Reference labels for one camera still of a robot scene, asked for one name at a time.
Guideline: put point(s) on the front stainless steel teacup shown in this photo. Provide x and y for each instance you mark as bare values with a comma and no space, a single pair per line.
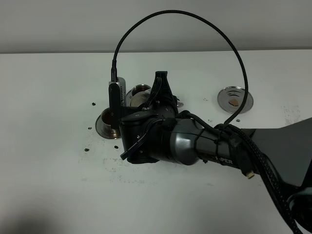
106,116

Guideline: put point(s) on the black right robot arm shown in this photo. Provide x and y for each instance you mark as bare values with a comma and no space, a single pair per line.
282,156

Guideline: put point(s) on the stainless steel teacup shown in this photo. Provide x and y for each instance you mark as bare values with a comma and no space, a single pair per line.
106,116
140,88

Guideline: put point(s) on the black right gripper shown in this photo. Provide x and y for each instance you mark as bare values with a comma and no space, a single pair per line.
141,131

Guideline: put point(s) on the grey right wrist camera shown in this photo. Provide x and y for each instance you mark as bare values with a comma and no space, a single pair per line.
117,102

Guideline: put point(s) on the stainless steel teapot coaster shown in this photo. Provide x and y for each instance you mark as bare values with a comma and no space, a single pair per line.
230,98

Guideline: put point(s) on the rear stainless steel teacup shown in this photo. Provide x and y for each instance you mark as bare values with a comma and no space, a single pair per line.
140,88

